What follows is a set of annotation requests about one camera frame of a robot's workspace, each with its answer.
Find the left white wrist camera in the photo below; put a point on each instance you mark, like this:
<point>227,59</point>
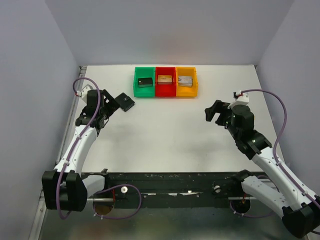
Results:
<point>84,92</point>

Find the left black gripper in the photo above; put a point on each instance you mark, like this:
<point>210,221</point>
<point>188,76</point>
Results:
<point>112,105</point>

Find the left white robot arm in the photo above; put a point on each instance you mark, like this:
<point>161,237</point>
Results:
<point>63,187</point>

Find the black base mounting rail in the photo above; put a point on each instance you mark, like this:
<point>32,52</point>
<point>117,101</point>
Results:
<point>162,190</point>

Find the green plastic bin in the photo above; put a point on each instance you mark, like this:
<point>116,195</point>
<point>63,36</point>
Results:
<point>139,72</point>

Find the gold card in red bin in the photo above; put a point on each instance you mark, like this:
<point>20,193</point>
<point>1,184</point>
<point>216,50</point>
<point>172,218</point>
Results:
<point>164,79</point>

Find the black card in green bin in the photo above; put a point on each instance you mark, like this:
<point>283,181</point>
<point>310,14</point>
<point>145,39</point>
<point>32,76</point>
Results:
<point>145,82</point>

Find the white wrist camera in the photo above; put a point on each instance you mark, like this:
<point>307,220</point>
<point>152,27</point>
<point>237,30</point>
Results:
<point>84,92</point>
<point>240,98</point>

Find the silver card in orange bin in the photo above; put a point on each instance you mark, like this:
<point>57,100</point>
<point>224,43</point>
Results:
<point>185,81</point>

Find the red plastic bin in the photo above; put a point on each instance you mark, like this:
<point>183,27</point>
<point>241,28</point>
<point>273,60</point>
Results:
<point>166,91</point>

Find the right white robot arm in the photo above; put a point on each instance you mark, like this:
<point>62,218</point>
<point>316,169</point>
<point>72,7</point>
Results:
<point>296,204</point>

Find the aluminium frame rail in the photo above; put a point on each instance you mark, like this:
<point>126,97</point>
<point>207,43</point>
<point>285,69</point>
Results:
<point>52,105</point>

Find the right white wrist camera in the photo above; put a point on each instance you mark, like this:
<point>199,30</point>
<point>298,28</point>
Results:
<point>240,98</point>

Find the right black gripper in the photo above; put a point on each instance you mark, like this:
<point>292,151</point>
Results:
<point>218,105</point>

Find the black leather card holder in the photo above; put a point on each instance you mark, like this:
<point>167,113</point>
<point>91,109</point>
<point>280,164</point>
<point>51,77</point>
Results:
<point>125,102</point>

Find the orange plastic bin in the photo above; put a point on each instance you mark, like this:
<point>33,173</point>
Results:
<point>186,92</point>

